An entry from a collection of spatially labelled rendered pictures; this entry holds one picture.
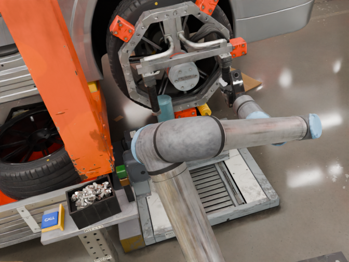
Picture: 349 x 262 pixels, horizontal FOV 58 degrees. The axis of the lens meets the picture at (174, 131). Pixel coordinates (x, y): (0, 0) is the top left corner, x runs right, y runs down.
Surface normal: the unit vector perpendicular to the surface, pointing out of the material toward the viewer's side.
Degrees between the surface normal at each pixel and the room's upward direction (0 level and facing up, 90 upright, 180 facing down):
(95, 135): 90
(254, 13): 90
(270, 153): 0
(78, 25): 90
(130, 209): 0
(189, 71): 90
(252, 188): 0
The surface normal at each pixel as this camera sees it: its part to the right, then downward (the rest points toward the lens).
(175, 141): -0.25, 0.05
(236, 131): 0.59, -0.24
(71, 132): 0.24, 0.59
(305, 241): -0.14, -0.77
